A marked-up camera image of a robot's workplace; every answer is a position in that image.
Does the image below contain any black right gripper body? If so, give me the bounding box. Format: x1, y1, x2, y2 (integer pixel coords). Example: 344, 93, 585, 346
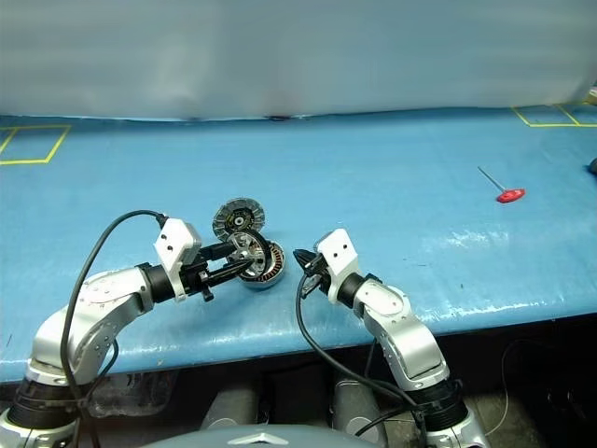
300, 254, 335, 300

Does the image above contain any dark grey rounded shape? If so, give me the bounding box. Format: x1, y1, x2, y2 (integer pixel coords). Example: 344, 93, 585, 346
200, 386, 260, 430
331, 380, 388, 444

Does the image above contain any black-rimmed silver spoked rotor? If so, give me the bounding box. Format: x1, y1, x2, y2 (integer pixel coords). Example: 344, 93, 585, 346
226, 230, 272, 281

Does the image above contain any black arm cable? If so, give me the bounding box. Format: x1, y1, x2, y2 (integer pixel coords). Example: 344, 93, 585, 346
296, 274, 425, 440
60, 210, 169, 448

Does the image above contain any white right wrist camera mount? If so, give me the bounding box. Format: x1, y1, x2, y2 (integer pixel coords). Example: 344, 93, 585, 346
315, 228, 361, 304

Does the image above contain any blue plastic table cover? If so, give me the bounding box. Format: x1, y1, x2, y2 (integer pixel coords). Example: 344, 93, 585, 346
0, 103, 597, 388

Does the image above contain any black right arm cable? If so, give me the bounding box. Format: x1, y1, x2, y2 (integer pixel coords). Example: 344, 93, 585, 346
296, 274, 425, 440

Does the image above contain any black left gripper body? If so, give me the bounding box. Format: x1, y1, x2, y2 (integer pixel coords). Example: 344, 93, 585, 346
179, 245, 220, 303

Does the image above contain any white backdrop sheet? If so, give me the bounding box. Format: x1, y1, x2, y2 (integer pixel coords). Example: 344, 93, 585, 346
0, 0, 597, 121

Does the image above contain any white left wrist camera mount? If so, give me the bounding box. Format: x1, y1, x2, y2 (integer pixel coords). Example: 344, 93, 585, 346
152, 217, 202, 303

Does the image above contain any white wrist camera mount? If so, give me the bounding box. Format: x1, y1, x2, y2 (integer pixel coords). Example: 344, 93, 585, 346
152, 217, 202, 303
315, 228, 361, 304

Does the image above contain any silver motor housing with stator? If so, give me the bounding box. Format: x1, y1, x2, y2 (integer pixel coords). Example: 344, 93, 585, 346
237, 240, 286, 291

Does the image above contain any grey robot torso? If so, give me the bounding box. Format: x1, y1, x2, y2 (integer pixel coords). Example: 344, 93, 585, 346
148, 423, 382, 448

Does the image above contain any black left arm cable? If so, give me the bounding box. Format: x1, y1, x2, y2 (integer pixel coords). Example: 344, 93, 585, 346
60, 210, 169, 448

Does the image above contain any silver round motor lid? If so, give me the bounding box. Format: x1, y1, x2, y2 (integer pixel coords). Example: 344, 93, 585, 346
212, 197, 267, 234

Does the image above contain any red-handled T hex key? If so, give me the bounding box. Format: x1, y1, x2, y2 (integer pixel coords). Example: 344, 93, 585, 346
477, 166, 527, 204

